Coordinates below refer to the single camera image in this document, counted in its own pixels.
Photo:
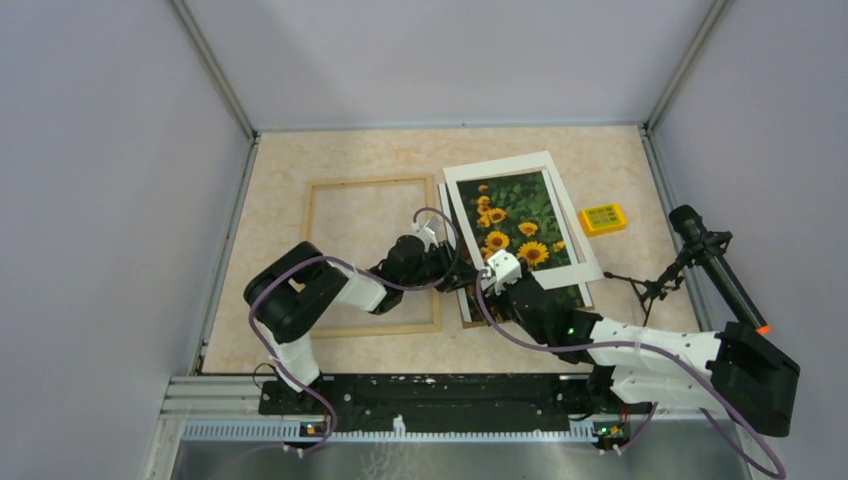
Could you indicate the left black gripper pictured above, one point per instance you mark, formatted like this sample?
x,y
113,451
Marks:
x,y
465,275

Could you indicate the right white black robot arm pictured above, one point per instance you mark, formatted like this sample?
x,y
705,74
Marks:
x,y
736,370

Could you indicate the white toothed cable rail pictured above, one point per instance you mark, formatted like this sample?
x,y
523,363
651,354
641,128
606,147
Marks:
x,y
294,432

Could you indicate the yellow calculator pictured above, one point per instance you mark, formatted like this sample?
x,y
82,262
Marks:
x,y
603,219

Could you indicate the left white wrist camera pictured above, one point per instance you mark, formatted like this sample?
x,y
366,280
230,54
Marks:
x,y
427,232

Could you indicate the black microphone orange tip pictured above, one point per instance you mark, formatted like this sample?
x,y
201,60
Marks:
x,y
686,223

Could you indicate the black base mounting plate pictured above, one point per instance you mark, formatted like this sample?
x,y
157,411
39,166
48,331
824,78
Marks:
x,y
447,403

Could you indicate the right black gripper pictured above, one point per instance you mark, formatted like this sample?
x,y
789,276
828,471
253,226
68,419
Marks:
x,y
499,300

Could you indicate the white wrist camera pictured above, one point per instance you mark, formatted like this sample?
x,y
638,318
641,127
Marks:
x,y
502,269
427,232

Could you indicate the black microphone tripod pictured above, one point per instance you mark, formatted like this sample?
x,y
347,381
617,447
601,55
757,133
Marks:
x,y
656,281

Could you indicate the light wooden picture frame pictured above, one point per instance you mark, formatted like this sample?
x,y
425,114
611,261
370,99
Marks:
x,y
421,215

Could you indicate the sunflower photo print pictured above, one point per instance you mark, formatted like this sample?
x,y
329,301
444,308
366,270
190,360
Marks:
x,y
518,214

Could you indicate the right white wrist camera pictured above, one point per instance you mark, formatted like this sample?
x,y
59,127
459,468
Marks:
x,y
502,269

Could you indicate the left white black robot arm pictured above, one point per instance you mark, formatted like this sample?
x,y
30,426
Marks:
x,y
289,297

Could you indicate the brown frame backing board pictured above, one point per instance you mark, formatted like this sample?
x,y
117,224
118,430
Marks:
x,y
477,321

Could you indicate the white matted sunflower photo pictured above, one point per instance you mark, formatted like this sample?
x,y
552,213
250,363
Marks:
x,y
584,271

